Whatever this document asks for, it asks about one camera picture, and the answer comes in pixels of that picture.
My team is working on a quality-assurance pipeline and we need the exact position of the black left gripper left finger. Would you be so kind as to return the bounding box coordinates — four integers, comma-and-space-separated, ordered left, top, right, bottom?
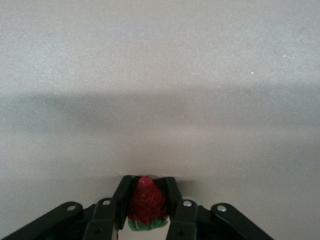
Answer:
2, 175, 137, 240

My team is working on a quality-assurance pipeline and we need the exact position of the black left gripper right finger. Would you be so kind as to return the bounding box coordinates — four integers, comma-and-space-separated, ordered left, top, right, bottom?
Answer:
157, 176, 275, 240

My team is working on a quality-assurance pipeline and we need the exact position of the red strawberry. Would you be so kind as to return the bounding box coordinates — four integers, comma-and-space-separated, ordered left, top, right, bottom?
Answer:
126, 175, 169, 232

